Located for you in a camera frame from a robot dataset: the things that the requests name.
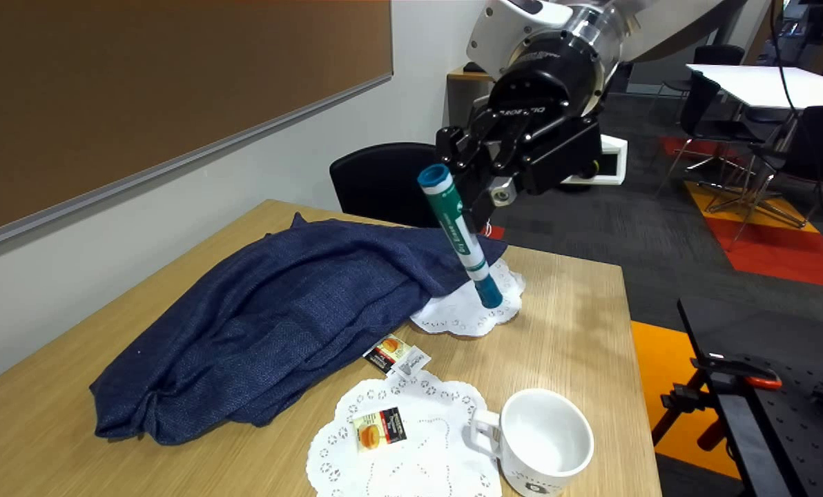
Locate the blue denim cloth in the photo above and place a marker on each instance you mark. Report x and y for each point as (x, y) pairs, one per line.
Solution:
(282, 322)

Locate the orange black tea sachet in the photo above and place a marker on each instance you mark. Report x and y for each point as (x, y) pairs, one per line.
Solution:
(383, 429)
(387, 353)

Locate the brown cork notice board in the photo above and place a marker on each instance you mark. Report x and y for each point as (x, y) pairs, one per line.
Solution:
(153, 83)

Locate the wooden office desk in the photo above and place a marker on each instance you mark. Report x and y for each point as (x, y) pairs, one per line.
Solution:
(467, 93)

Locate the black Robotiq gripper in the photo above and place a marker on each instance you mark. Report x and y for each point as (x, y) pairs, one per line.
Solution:
(550, 93)

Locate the white printed ceramic cup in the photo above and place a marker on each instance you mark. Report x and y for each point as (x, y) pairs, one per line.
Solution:
(545, 444)

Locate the white paper doily mat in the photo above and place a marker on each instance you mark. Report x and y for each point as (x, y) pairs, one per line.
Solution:
(412, 466)
(462, 318)

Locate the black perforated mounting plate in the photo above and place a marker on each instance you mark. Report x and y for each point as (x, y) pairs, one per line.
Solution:
(800, 415)

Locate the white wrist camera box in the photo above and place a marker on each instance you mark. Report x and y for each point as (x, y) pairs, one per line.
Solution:
(605, 158)

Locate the green dry erase marker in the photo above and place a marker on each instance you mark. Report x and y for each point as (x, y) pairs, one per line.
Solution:
(458, 231)

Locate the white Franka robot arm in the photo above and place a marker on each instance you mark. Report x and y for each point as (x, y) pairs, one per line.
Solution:
(560, 23)

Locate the black office chair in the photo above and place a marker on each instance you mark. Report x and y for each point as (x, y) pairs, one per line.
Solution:
(821, 152)
(385, 184)

